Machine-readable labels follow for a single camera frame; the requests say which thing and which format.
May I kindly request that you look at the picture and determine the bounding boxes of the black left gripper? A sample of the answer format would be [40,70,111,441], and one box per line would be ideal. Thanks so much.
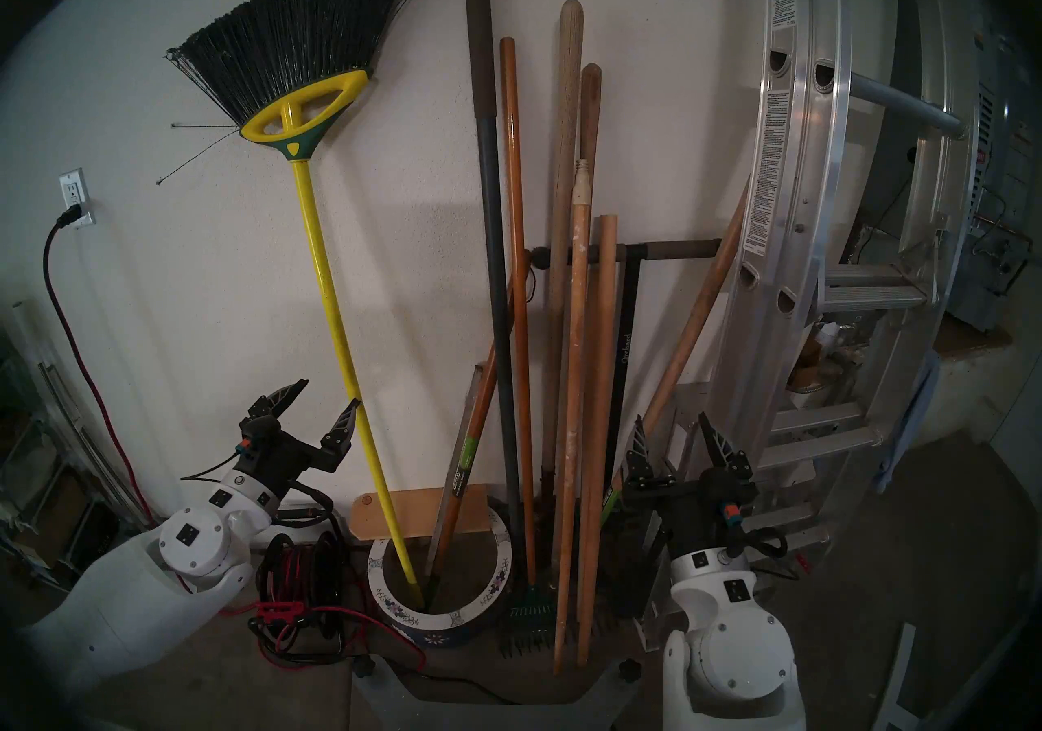
[238,379,361,494]

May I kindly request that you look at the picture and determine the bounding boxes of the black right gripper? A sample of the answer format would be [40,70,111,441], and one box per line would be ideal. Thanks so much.
[616,412,760,553]

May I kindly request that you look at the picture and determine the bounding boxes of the yellow-handled black bristle broom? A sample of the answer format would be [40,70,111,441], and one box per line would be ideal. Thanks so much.
[155,0,440,606]

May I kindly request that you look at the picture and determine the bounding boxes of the paint-stained wooden pole white tip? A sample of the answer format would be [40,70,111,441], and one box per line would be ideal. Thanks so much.
[552,158,593,676]

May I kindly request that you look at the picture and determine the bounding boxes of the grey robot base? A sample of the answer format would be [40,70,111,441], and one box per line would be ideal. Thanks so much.
[350,654,652,731]

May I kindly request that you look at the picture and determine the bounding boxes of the floral white ceramic pot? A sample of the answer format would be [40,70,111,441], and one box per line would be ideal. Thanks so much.
[366,506,514,649]

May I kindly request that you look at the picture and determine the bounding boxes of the plain flat-topped wooden stick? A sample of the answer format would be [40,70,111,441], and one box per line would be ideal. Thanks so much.
[576,214,620,667]

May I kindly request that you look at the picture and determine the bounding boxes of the aluminium step ladder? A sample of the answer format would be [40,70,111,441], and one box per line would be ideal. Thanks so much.
[635,257,937,649]

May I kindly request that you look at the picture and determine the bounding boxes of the light wooden board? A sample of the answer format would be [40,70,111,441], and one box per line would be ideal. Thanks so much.
[350,485,489,543]

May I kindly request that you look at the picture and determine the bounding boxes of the grey pole with black grip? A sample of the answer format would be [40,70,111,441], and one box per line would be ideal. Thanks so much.
[462,0,528,527]

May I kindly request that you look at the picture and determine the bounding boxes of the cluttered storage shelf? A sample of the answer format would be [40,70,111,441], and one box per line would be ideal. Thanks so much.
[0,306,155,576]

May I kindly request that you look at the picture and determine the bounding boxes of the white strip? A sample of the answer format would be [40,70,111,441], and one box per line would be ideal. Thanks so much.
[873,622,917,731]

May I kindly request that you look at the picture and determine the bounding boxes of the aluminium extension ladder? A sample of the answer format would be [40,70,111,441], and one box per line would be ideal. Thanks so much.
[708,0,978,494]

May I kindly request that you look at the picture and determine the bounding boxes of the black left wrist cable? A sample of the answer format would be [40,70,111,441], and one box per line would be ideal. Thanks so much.
[179,435,335,528]

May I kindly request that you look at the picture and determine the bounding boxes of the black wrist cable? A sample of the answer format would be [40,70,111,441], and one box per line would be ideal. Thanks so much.
[179,435,335,528]
[720,501,803,576]

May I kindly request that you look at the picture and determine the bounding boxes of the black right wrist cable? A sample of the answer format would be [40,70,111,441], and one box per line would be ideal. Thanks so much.
[720,501,803,576]

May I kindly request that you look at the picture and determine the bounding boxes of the black T-handle garden tool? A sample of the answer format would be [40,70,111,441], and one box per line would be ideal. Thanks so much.
[528,239,725,486]

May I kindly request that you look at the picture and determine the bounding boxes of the leaning light brown wooden handle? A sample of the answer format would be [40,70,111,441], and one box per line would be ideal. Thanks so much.
[611,180,750,494]

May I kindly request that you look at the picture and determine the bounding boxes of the black cord reel red cable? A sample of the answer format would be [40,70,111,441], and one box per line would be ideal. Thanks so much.
[248,530,428,669]

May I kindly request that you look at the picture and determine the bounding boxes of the green rake with orange handle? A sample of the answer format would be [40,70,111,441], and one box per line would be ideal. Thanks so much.
[497,36,563,659]

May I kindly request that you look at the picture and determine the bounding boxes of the pale thick wooden handle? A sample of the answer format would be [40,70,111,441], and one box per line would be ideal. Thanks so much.
[539,0,585,576]

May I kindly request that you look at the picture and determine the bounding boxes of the red and black power cord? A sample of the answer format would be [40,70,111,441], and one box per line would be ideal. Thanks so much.
[43,204,157,528]

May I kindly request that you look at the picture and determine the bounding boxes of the white wall outlet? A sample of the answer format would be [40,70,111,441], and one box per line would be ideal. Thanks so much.
[59,168,96,230]

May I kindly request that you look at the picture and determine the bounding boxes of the dark brown wooden handle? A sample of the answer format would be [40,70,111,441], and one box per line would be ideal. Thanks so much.
[562,63,603,576]

